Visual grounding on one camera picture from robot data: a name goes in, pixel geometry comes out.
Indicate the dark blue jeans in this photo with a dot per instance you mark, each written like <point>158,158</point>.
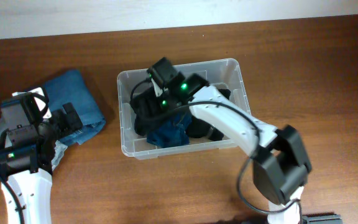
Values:
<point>171,133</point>

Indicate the clear plastic storage container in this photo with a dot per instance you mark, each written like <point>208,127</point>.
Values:
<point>223,73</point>

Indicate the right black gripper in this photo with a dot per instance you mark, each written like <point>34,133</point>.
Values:
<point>161,105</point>

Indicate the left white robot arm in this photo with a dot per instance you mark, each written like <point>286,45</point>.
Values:
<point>27,149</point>

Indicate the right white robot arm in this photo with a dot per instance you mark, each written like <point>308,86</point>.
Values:
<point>279,157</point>

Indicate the blue denim jeans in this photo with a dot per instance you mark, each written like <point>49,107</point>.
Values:
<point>70,87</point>

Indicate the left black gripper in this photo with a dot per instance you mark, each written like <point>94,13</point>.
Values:
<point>62,117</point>

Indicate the black garment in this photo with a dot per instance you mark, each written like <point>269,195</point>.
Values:
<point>197,129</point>

